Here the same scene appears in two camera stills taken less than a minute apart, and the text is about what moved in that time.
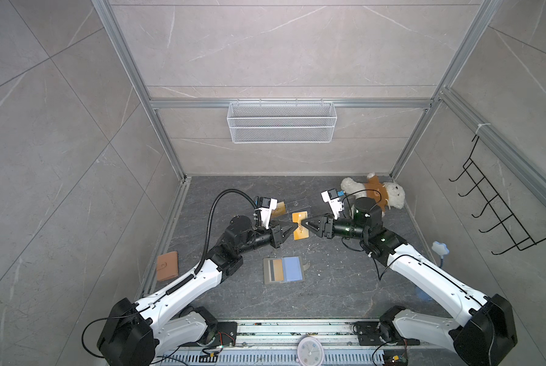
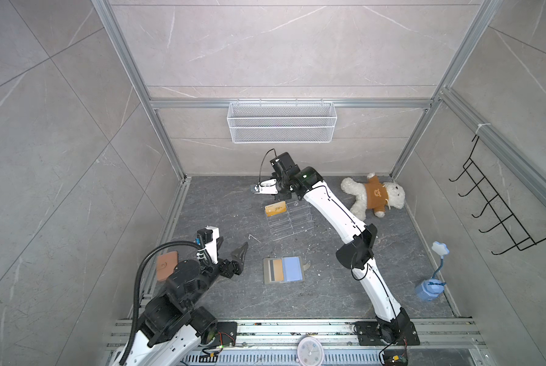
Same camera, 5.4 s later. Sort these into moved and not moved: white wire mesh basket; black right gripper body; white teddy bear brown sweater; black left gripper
Moved: black right gripper body; black left gripper
Not moved: white wire mesh basket; white teddy bear brown sweater
